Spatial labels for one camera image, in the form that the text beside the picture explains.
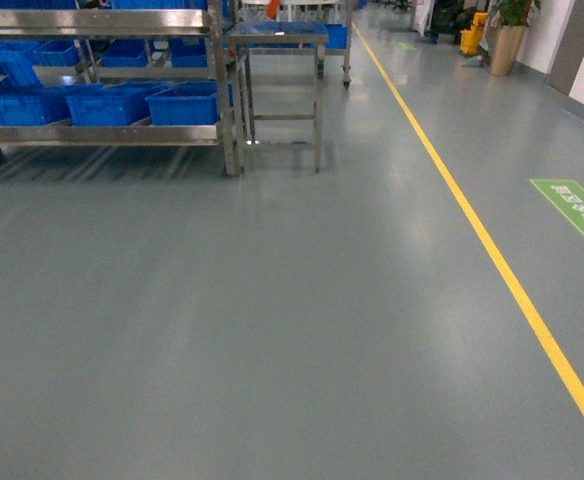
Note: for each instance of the green potted plant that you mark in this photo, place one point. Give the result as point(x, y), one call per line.
point(513, 13)

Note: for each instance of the yellow mop bucket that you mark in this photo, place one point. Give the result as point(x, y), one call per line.
point(471, 36)

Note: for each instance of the blue bin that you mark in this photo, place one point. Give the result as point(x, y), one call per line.
point(192, 103)
point(39, 106)
point(116, 105)

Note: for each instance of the blue bin lower middle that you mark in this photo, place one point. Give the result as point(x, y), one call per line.
point(116, 105)

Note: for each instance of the tan planter pot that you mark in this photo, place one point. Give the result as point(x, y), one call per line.
point(504, 52)

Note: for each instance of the small stainless steel table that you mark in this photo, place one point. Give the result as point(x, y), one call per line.
point(311, 36)

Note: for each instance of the blue bin lower left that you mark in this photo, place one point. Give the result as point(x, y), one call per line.
point(39, 106)

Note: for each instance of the blue bin lower right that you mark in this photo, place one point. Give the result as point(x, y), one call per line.
point(192, 103)

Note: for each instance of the stainless steel shelf rack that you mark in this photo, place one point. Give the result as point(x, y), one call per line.
point(54, 43)

